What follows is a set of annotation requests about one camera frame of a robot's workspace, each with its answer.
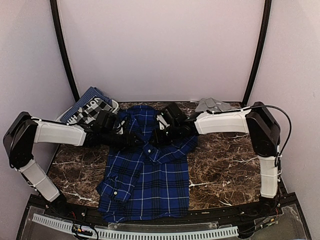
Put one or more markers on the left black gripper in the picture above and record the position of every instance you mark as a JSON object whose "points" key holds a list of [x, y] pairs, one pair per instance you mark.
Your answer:
{"points": [[129, 141]]}

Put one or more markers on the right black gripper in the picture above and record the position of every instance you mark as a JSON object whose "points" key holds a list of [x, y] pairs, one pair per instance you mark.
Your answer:
{"points": [[158, 139]]}

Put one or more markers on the blue plaid long sleeve shirt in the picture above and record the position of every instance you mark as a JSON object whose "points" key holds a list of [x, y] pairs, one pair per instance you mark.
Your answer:
{"points": [[145, 182]]}

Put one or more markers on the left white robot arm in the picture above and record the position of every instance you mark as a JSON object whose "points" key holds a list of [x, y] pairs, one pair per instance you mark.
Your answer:
{"points": [[26, 131]]}

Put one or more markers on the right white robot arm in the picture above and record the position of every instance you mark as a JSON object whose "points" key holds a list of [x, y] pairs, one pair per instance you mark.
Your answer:
{"points": [[255, 120]]}

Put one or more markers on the black white checked shirt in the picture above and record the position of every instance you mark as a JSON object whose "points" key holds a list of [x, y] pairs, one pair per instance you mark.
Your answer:
{"points": [[86, 113]]}

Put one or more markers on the folded grey polo shirt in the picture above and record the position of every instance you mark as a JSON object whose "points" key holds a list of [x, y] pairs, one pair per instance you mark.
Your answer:
{"points": [[213, 105]]}

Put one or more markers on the small blue checked shirt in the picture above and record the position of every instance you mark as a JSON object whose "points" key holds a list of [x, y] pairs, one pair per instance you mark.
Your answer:
{"points": [[92, 92]]}

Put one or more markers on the grey plastic laundry basket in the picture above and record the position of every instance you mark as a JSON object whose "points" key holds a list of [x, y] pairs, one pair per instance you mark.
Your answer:
{"points": [[114, 109]]}

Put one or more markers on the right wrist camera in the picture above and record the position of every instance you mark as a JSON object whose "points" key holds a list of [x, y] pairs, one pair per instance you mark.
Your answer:
{"points": [[170, 115]]}

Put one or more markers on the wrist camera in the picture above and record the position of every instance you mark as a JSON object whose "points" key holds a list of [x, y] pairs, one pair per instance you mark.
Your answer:
{"points": [[108, 122], [170, 115]]}

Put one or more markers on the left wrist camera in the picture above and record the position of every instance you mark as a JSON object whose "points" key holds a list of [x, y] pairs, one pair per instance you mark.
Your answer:
{"points": [[108, 122]]}

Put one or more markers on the white slotted cable duct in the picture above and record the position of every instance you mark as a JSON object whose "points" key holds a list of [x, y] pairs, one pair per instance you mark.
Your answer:
{"points": [[119, 231]]}

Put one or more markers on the left black frame post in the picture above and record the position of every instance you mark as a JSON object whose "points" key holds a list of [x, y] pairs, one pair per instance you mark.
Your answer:
{"points": [[62, 49]]}

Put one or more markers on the black frame post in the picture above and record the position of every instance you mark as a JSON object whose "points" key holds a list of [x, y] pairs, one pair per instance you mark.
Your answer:
{"points": [[62, 49], [258, 53]]}

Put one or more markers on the right black frame post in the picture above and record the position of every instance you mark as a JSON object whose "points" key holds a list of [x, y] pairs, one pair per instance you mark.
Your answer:
{"points": [[258, 53]]}

